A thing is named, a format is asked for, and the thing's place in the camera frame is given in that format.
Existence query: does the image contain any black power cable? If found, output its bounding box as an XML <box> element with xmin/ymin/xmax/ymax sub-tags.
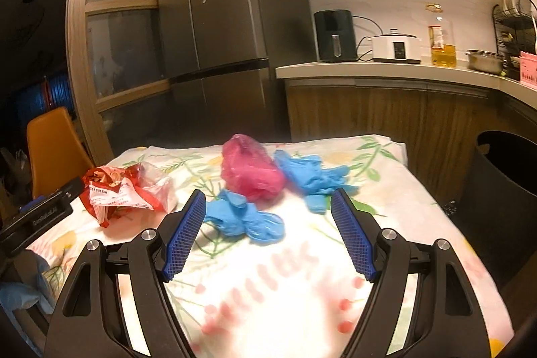
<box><xmin>351</xmin><ymin>16</ymin><xmax>378</xmax><ymax>61</ymax></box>

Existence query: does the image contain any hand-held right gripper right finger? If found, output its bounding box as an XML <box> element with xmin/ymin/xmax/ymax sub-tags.
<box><xmin>330</xmin><ymin>188</ymin><xmax>491</xmax><ymax>358</ymax></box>

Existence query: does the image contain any white rice cooker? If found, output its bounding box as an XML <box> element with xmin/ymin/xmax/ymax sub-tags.
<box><xmin>372</xmin><ymin>29</ymin><xmax>423</xmax><ymax>64</ymax></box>

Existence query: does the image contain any black dish rack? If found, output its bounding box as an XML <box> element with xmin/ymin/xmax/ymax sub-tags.
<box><xmin>492</xmin><ymin>0</ymin><xmax>537</xmax><ymax>80</ymax></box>

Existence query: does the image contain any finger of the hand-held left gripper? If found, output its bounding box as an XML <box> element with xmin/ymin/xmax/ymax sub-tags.
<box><xmin>54</xmin><ymin>177</ymin><xmax>86</xmax><ymax>203</ymax></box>

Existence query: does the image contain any black trash bin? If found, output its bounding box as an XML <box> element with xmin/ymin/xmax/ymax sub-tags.
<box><xmin>455</xmin><ymin>130</ymin><xmax>537</xmax><ymax>292</ymax></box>

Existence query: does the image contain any pink box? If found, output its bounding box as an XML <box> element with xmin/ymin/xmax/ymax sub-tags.
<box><xmin>519</xmin><ymin>51</ymin><xmax>537</xmax><ymax>84</ymax></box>

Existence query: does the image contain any red snack wrapper clear window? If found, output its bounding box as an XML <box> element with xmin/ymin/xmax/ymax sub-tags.
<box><xmin>82</xmin><ymin>163</ymin><xmax>177</xmax><ymax>228</ymax></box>

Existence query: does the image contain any black air fryer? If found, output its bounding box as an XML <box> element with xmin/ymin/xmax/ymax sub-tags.
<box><xmin>314</xmin><ymin>9</ymin><xmax>357</xmax><ymax>63</ymax></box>

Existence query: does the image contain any orange chair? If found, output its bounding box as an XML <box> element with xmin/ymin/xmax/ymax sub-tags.
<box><xmin>26</xmin><ymin>107</ymin><xmax>95</xmax><ymax>199</ymax></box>

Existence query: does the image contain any white plastic bag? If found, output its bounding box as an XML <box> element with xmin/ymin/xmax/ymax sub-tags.
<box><xmin>0</xmin><ymin>148</ymin><xmax>31</xmax><ymax>191</ymax></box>

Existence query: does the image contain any blue nitrile glove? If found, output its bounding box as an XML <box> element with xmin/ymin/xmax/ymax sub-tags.
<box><xmin>274</xmin><ymin>150</ymin><xmax>326</xmax><ymax>195</ymax></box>
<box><xmin>202</xmin><ymin>189</ymin><xmax>287</xmax><ymax>245</ymax></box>
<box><xmin>304</xmin><ymin>165</ymin><xmax>361</xmax><ymax>215</ymax></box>

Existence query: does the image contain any wooden glass-panel door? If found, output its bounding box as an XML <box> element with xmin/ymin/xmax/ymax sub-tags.
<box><xmin>66</xmin><ymin>0</ymin><xmax>173</xmax><ymax>157</ymax></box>

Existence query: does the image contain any blue cloth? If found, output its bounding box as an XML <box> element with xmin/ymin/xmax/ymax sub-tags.
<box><xmin>0</xmin><ymin>253</ymin><xmax>56</xmax><ymax>310</ymax></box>

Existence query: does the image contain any steel pot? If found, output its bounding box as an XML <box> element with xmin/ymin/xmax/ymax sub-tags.
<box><xmin>466</xmin><ymin>50</ymin><xmax>504</xmax><ymax>75</ymax></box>

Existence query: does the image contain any floral tablecloth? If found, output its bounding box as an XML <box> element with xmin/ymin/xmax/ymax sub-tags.
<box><xmin>25</xmin><ymin>135</ymin><xmax>516</xmax><ymax>358</ymax></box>

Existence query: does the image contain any cooking oil bottle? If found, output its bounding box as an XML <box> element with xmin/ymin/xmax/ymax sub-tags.
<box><xmin>426</xmin><ymin>3</ymin><xmax>457</xmax><ymax>68</ymax></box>

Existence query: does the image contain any magenta plastic bag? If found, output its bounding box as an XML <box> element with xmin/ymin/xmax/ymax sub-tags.
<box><xmin>221</xmin><ymin>134</ymin><xmax>286</xmax><ymax>203</ymax></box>

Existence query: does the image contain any wooden kitchen counter cabinet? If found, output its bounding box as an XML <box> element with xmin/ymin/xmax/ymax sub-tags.
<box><xmin>276</xmin><ymin>62</ymin><xmax>537</xmax><ymax>208</ymax></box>

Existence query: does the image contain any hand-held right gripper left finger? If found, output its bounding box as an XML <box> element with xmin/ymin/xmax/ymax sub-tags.
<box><xmin>45</xmin><ymin>189</ymin><xmax>208</xmax><ymax>358</ymax></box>

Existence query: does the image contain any blue curtain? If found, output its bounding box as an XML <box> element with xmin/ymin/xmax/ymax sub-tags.
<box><xmin>36</xmin><ymin>75</ymin><xmax>74</xmax><ymax>115</ymax></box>

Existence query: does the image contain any grey steel refrigerator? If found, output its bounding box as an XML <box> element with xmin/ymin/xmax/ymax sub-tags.
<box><xmin>156</xmin><ymin>0</ymin><xmax>309</xmax><ymax>145</ymax></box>

